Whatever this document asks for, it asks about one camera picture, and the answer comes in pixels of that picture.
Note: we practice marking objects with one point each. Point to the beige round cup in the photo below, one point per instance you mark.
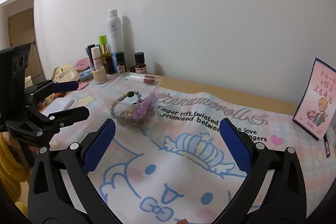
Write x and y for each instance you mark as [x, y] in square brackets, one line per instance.
[99, 75]

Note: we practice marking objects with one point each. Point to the left hand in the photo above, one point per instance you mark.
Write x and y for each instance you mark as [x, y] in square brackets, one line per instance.
[15, 145]

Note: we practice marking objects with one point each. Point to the pink framed card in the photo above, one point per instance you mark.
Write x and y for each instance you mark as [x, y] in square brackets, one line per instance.
[317, 107]

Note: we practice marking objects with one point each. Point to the amber oil bottle gold cap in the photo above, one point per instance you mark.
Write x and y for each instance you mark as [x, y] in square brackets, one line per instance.
[107, 59]

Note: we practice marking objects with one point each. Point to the white tube red cap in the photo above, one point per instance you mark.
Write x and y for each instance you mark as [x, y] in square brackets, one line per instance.
[149, 80]

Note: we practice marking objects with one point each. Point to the clear plastic box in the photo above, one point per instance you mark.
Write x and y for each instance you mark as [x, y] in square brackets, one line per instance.
[138, 117]

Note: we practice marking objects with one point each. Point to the small dark dropper bottle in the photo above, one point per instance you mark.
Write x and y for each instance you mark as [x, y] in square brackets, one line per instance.
[121, 63]

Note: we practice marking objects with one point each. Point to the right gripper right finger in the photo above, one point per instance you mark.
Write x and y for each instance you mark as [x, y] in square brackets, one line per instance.
[274, 188]

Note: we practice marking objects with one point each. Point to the wooden door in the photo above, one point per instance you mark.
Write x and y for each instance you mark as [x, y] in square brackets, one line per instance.
[21, 31]

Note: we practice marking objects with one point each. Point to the black blue box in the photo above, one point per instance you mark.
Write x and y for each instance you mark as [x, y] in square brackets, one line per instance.
[89, 54]

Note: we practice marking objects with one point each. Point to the black red pen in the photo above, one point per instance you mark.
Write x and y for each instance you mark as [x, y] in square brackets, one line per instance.
[327, 147]

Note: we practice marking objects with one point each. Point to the pink spiral hair brush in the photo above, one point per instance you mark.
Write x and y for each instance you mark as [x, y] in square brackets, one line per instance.
[82, 64]

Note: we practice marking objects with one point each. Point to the yellow fuzzy left sleeve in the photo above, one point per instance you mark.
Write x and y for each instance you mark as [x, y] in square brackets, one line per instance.
[12, 173]

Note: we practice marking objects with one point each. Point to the Cinnamoroll plaid desk mat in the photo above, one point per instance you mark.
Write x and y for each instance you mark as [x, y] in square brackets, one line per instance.
[180, 167]

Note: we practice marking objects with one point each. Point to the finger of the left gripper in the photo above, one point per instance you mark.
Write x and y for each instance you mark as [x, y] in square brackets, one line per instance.
[65, 118]
[49, 86]

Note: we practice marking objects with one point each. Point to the grey bead bracelet green stone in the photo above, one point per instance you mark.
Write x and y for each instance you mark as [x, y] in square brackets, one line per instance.
[130, 98]

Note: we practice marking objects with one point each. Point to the dark essential oil bottle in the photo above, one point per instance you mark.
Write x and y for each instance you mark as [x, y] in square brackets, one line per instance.
[140, 66]

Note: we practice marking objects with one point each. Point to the white pink lotion bottle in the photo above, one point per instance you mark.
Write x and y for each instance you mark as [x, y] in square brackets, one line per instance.
[96, 56]

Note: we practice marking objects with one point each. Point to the tall white spray bottle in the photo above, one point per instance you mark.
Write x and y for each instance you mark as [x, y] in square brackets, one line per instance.
[114, 31]

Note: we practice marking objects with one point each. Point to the green cap bottle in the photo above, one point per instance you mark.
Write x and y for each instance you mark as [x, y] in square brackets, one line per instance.
[103, 41]

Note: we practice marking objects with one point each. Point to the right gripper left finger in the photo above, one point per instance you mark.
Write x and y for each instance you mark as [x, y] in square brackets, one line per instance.
[60, 189]

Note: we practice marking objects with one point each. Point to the small blue packet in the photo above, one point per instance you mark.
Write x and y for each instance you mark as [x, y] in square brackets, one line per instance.
[86, 75]

